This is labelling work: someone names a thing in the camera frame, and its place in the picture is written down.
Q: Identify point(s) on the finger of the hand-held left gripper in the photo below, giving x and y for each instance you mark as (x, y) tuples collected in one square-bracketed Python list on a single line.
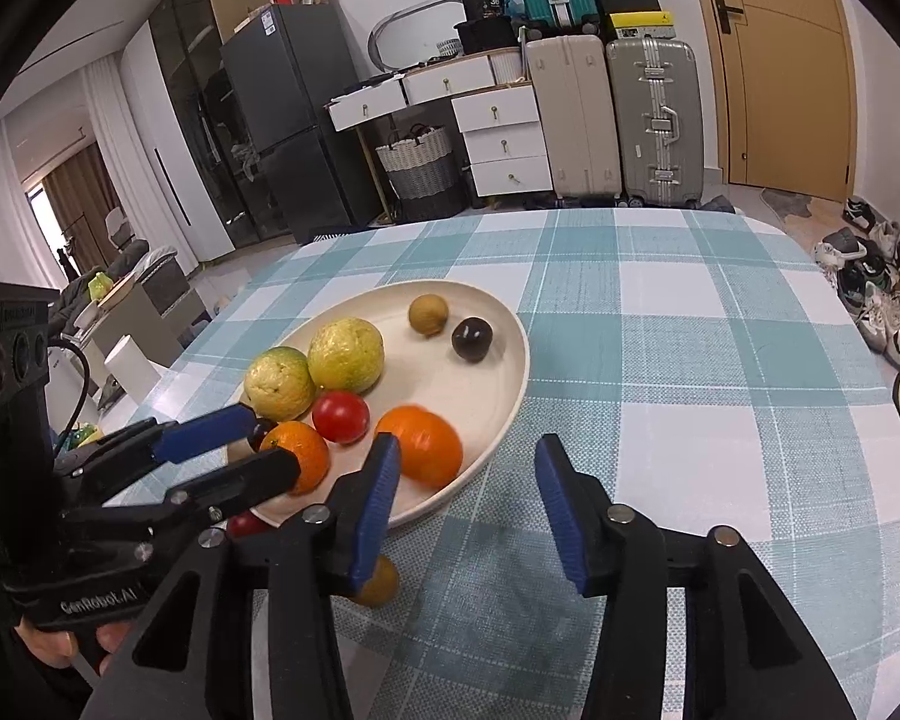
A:
[(202, 431), (255, 476)]

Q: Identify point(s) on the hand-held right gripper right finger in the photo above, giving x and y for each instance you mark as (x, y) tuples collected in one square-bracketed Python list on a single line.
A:
[(562, 510)]

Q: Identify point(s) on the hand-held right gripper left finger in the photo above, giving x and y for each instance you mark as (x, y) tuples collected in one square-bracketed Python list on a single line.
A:
[(375, 510)]

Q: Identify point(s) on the dark purple plum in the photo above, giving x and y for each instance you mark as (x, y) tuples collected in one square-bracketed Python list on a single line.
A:
[(472, 340), (260, 435)]

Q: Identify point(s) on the red cherry tomato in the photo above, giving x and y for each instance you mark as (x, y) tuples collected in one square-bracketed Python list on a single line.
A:
[(249, 523), (341, 416)]

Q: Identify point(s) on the orange tangerine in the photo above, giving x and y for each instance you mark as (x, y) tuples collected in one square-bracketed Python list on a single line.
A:
[(420, 446), (305, 454)]

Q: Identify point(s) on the brown longan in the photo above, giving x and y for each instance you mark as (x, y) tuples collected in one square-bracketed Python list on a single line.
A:
[(384, 585), (428, 315)]

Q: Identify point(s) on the cream round plate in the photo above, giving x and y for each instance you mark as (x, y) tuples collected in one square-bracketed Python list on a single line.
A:
[(412, 376)]

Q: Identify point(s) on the person's left hand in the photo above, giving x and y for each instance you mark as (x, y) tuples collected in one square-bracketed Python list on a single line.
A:
[(49, 645)]

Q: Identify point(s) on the yellow green toy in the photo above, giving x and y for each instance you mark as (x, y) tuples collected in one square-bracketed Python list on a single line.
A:
[(82, 436)]

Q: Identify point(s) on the green-topped yellow guava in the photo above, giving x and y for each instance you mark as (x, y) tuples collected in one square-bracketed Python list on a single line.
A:
[(279, 386)]

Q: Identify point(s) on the white round bin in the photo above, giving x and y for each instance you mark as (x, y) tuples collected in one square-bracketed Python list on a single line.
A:
[(131, 364)]

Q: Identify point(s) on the grey sofa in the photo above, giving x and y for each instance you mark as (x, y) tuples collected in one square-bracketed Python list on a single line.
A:
[(142, 270)]

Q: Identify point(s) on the brown curtain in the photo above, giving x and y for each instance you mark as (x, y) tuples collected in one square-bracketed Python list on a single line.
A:
[(82, 202)]

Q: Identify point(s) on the dark grey refrigerator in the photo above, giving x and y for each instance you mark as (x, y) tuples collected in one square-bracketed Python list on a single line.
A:
[(292, 120)]

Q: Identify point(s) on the dark glass door cabinet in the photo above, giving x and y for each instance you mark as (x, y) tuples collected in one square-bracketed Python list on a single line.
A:
[(195, 105)]

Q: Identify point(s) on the woven grey white basket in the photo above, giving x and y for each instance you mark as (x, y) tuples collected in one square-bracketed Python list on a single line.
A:
[(420, 172)]

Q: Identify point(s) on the white drawer cabinet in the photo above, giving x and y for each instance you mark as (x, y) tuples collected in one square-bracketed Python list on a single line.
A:
[(499, 142)]

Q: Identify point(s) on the grey door mat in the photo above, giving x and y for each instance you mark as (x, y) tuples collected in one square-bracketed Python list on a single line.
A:
[(789, 202)]

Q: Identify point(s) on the beige suitcase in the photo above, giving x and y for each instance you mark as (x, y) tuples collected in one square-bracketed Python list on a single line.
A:
[(570, 120)]

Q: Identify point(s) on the pile of white sneakers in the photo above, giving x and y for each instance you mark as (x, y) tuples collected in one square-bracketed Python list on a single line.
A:
[(877, 277)]

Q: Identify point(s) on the silver suitcase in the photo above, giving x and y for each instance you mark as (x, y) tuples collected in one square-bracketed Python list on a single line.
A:
[(656, 124)]

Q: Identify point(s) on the white ribbed bin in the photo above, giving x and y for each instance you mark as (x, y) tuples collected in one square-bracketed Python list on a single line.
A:
[(508, 66)]

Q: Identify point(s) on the wooden door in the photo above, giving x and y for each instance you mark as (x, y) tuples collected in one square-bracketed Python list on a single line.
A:
[(780, 90)]

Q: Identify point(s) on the black storage box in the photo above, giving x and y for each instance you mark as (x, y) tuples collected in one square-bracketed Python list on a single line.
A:
[(487, 36)]

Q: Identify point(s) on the yellow black shoe box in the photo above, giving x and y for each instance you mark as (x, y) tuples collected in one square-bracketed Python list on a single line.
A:
[(643, 26)]

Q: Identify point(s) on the black printed bag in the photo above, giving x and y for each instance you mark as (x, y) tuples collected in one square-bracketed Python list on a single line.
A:
[(484, 1)]

